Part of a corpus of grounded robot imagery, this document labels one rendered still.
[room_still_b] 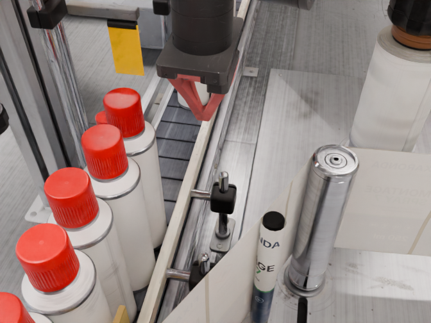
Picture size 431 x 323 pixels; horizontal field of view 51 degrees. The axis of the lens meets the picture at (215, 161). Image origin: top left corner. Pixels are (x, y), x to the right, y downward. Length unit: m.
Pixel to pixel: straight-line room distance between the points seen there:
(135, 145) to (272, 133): 0.31
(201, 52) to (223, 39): 0.02
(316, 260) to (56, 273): 0.25
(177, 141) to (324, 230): 0.31
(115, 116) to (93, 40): 0.64
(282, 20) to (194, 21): 0.69
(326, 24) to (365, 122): 0.52
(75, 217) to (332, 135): 0.45
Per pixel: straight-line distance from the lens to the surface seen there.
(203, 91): 0.70
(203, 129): 0.63
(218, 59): 0.42
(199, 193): 0.55
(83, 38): 1.04
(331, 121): 0.72
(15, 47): 0.49
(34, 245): 0.31
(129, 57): 0.46
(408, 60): 0.54
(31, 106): 0.53
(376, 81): 0.56
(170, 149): 0.65
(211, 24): 0.40
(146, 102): 0.60
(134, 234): 0.43
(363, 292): 0.53
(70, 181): 0.34
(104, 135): 0.37
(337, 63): 0.95
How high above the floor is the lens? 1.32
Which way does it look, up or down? 45 degrees down
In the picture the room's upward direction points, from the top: straight up
